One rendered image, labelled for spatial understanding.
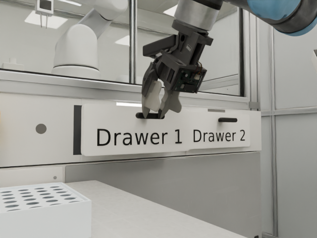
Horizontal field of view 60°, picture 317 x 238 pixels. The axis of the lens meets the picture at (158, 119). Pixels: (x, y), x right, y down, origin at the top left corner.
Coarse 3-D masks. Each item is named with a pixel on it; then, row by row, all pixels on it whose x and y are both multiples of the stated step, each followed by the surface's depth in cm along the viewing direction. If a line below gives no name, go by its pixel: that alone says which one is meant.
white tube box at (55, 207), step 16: (0, 192) 34; (16, 192) 34; (32, 192) 34; (48, 192) 34; (64, 192) 34; (0, 208) 26; (16, 208) 27; (32, 208) 25; (48, 208) 26; (64, 208) 27; (80, 208) 28; (0, 224) 24; (16, 224) 25; (32, 224) 25; (48, 224) 26; (64, 224) 27; (80, 224) 28
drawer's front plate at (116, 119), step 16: (96, 112) 58; (112, 112) 61; (128, 112) 63; (96, 128) 58; (112, 128) 60; (128, 128) 63; (144, 128) 65; (160, 128) 68; (176, 128) 71; (96, 144) 58; (112, 144) 60; (144, 144) 65; (160, 144) 68; (176, 144) 71
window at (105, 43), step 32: (0, 0) 56; (32, 0) 60; (64, 0) 64; (96, 0) 68; (128, 0) 73; (160, 0) 79; (0, 32) 56; (32, 32) 59; (64, 32) 63; (96, 32) 68; (128, 32) 73; (160, 32) 79; (224, 32) 95; (0, 64) 56; (32, 64) 59; (64, 64) 63; (96, 64) 67; (128, 64) 73; (224, 64) 94
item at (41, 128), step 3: (36, 126) 57; (39, 126) 58; (42, 126) 58; (45, 126) 58; (36, 129) 57; (39, 129) 58; (42, 129) 58; (45, 129) 58; (39, 132) 58; (42, 132) 58
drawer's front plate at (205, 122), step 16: (192, 112) 80; (208, 112) 84; (192, 128) 80; (208, 128) 84; (224, 128) 88; (240, 128) 92; (192, 144) 80; (208, 144) 83; (224, 144) 87; (240, 144) 92
